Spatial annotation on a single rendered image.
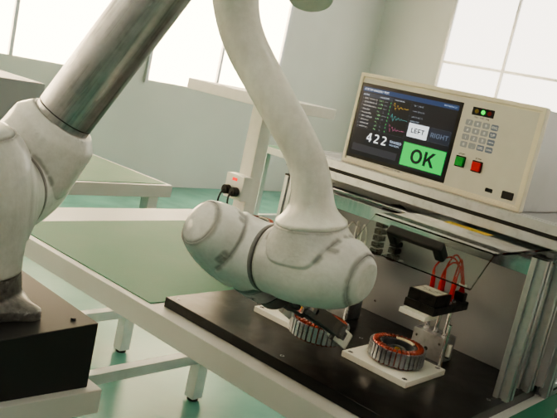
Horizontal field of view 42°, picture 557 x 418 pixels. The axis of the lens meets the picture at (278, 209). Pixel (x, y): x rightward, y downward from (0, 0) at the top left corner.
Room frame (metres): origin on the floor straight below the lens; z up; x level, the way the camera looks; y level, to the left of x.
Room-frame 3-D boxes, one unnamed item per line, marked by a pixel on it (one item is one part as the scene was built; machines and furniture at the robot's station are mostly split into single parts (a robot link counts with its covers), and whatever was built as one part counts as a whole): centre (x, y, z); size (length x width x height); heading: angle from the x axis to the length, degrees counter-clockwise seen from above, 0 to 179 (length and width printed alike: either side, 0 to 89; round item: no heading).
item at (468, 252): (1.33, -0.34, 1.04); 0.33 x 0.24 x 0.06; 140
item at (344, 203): (1.52, -0.26, 1.03); 0.62 x 0.01 x 0.03; 50
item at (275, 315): (1.52, -0.10, 0.78); 0.15 x 0.15 x 0.01; 50
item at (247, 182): (2.47, 0.13, 0.98); 0.37 x 0.35 x 0.46; 50
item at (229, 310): (1.46, -0.20, 0.76); 0.64 x 0.47 x 0.02; 50
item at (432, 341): (1.48, -0.38, 0.80); 0.08 x 0.05 x 0.06; 50
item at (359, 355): (1.37, -0.29, 0.78); 0.15 x 0.15 x 0.01; 50
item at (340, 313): (1.63, -0.19, 0.80); 0.08 x 0.05 x 0.06; 50
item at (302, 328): (1.31, -0.12, 0.83); 0.11 x 0.11 x 0.04
